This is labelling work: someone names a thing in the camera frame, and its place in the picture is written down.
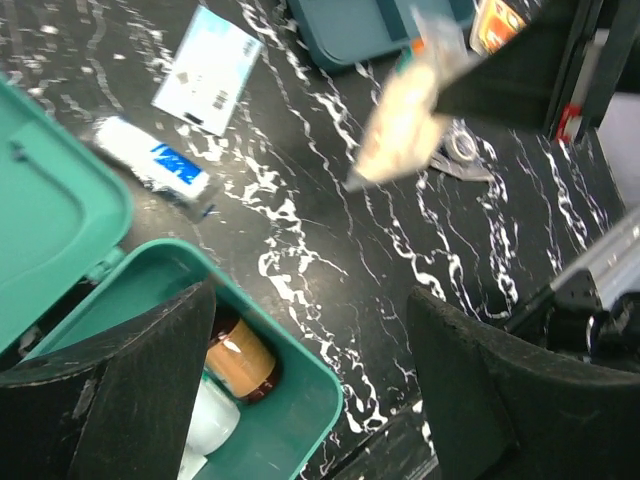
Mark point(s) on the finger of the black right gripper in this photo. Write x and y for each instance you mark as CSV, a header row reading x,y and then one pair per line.
x,y
527,82

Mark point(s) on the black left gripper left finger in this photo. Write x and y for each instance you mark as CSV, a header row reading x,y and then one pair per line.
x,y
114,406

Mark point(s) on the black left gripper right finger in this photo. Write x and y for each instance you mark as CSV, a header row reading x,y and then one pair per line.
x,y
501,408

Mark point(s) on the white plastic bottle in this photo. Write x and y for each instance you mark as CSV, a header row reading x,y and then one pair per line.
x,y
214,419

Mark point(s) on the bag of cotton balls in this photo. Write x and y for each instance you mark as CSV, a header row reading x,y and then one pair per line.
x,y
403,129

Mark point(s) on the brown medicine bottle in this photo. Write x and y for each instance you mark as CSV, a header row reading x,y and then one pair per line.
x,y
239,358

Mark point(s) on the teal divider tray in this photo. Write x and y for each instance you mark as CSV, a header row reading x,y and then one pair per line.
x,y
342,33

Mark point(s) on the bandage roll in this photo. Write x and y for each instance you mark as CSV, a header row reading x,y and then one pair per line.
x,y
157,165

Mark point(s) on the green medicine kit box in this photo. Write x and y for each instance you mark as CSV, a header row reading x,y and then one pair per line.
x,y
64,279

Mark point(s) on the light blue sachet packet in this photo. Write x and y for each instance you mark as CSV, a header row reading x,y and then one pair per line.
x,y
208,73

